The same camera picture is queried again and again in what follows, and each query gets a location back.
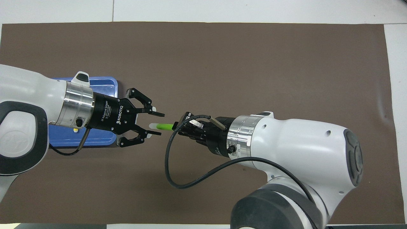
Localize brown table mat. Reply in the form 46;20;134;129
0;22;406;225

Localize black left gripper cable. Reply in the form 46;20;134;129
49;127;92;156

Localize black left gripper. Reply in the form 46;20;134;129
90;88;165;148

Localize blue plastic tray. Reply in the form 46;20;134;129
48;76;119;147

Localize green marker pen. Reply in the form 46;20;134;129
149;123;179;131

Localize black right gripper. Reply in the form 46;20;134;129
177;111;237;158

